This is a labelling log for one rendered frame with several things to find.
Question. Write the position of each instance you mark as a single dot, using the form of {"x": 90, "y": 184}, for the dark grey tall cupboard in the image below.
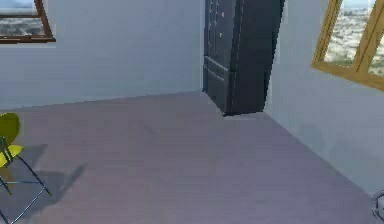
{"x": 243, "y": 56}

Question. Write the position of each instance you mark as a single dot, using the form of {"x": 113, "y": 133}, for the yellow wooden framed window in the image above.
{"x": 361, "y": 68}

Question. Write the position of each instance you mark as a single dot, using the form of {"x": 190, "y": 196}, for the yellow-green folding chair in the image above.
{"x": 9, "y": 128}

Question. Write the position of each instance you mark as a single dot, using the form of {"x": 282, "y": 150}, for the dark brown framed window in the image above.
{"x": 23, "y": 26}

